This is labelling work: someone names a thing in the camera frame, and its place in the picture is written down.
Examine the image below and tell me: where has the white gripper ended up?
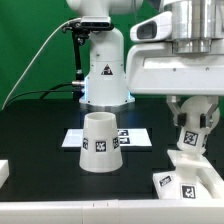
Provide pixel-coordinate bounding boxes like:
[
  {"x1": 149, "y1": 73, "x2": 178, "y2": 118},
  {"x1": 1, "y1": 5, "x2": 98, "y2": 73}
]
[{"x1": 126, "y1": 11, "x2": 224, "y2": 128}]

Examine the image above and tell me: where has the white lamp bulb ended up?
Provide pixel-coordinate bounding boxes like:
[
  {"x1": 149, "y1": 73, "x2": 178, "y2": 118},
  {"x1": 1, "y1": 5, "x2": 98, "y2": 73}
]
[{"x1": 177, "y1": 96, "x2": 220, "y2": 154}]

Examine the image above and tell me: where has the white square lamp base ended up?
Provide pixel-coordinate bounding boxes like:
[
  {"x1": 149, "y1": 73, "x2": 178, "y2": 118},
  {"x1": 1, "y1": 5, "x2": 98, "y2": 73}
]
[{"x1": 153, "y1": 150, "x2": 212, "y2": 200}]

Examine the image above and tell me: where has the white conical lamp shade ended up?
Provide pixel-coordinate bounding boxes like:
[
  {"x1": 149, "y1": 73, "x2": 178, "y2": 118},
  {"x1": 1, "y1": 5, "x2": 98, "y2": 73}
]
[{"x1": 79, "y1": 112, "x2": 123, "y2": 173}]

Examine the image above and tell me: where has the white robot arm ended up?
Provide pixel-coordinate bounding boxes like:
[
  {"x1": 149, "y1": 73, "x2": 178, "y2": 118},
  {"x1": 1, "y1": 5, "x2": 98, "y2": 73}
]
[{"x1": 66, "y1": 0, "x2": 224, "y2": 128}]

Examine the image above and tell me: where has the white marker tag sheet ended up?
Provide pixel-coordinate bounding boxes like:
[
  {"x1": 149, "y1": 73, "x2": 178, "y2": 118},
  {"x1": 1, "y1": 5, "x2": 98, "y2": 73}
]
[{"x1": 62, "y1": 128, "x2": 152, "y2": 148}]

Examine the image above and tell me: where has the white L-shaped fence wall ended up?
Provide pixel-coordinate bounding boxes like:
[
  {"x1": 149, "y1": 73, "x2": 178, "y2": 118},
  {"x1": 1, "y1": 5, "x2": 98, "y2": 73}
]
[{"x1": 0, "y1": 156, "x2": 224, "y2": 224}]

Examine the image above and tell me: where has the black cable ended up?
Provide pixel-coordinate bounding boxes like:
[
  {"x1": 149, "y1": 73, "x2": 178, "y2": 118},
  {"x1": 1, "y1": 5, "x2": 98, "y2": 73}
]
[{"x1": 1, "y1": 83, "x2": 81, "y2": 109}]

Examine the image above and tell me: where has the black camera on stand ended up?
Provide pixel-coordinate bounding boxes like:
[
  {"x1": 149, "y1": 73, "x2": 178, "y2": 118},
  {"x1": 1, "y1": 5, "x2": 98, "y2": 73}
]
[{"x1": 62, "y1": 19, "x2": 114, "y2": 100}]

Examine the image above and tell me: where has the grey camera cable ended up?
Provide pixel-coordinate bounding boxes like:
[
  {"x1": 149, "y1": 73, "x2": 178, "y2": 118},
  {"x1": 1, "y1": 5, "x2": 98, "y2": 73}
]
[{"x1": 1, "y1": 18, "x2": 83, "y2": 111}]

